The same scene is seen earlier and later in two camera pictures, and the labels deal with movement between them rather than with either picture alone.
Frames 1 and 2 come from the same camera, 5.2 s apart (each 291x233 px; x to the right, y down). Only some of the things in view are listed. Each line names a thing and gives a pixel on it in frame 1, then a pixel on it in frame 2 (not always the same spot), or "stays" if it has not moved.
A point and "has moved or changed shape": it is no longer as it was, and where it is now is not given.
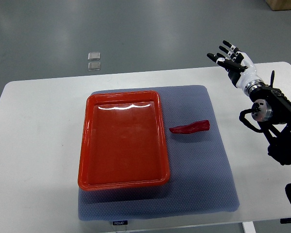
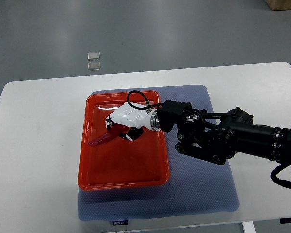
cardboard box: (284, 5) stays
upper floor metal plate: (94, 56) stays
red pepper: (198, 126) has moved or changed shape
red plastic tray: (123, 143) stays
